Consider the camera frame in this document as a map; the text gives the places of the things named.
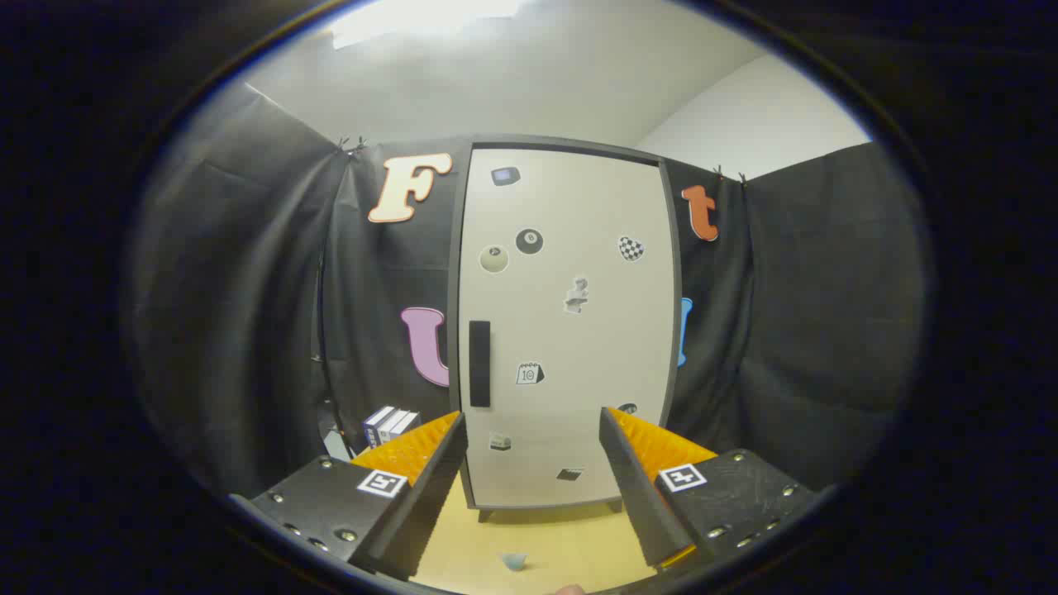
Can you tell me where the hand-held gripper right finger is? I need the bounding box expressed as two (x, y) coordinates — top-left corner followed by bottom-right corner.
(598, 406), (819, 571)

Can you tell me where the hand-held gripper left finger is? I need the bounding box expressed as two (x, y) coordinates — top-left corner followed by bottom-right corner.
(227, 411), (469, 582)

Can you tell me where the white cabinet door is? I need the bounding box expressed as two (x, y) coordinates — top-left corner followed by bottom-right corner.
(457, 147), (672, 509)

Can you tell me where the black door handle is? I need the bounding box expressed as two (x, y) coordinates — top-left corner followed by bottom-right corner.
(469, 321), (492, 408)

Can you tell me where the blue spine book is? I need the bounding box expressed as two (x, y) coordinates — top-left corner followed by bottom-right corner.
(362, 405), (394, 451)

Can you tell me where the grey cabinet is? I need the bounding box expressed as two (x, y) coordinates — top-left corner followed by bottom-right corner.
(446, 135), (684, 523)

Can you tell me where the black backdrop cloth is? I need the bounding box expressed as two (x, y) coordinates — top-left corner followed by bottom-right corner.
(124, 83), (927, 497)

